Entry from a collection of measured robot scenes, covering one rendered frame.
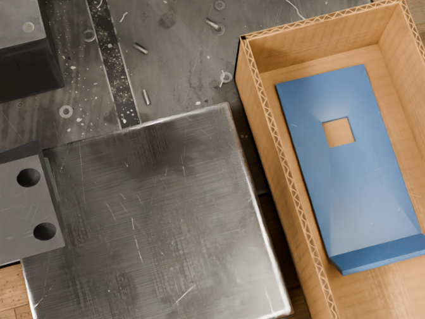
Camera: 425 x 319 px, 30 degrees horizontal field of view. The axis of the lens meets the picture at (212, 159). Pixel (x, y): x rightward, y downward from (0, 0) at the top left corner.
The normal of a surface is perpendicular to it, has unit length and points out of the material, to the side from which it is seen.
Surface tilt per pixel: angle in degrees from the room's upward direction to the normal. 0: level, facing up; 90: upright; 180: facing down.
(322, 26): 90
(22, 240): 31
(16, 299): 0
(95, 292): 0
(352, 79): 0
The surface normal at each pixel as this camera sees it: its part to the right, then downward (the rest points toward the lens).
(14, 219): 0.20, 0.20
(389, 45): -0.96, 0.25
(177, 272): 0.04, -0.30
